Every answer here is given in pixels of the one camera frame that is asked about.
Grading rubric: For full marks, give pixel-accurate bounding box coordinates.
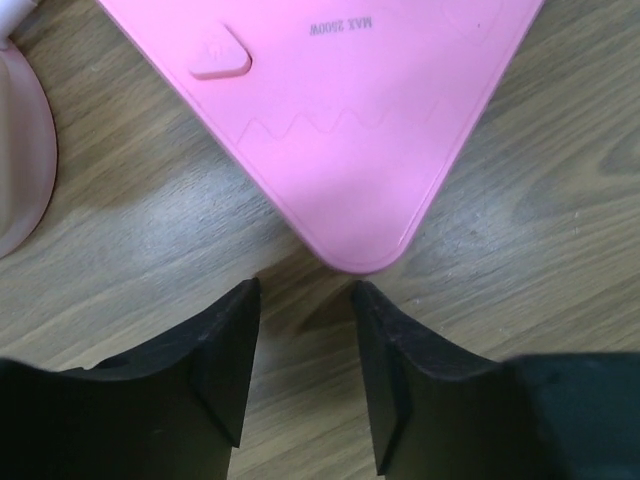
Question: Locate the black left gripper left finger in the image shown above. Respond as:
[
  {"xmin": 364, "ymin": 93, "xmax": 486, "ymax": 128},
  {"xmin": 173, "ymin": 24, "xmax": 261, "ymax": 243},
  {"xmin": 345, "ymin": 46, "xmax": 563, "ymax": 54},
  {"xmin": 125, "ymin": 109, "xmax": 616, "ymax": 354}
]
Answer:
[{"xmin": 1, "ymin": 279, "xmax": 260, "ymax": 479}]

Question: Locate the pink triangular power strip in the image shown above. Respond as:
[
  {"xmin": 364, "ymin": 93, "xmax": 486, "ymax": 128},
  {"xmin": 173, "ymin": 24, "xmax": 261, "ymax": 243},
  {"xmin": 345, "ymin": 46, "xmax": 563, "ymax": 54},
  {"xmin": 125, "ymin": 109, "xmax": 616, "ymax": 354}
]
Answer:
[{"xmin": 103, "ymin": 1, "xmax": 541, "ymax": 274}]

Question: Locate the round pink power strip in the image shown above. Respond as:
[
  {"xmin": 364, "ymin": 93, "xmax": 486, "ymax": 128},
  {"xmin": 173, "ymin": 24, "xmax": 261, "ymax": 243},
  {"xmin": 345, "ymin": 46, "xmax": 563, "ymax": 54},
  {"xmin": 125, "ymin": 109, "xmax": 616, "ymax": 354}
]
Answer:
[{"xmin": 1, "ymin": 43, "xmax": 58, "ymax": 256}]

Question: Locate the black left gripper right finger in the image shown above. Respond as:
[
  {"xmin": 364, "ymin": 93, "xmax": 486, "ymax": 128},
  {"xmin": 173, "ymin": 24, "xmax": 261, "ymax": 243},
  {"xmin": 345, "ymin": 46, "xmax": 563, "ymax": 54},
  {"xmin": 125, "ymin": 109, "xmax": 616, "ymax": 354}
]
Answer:
[{"xmin": 352, "ymin": 281, "xmax": 639, "ymax": 479}]

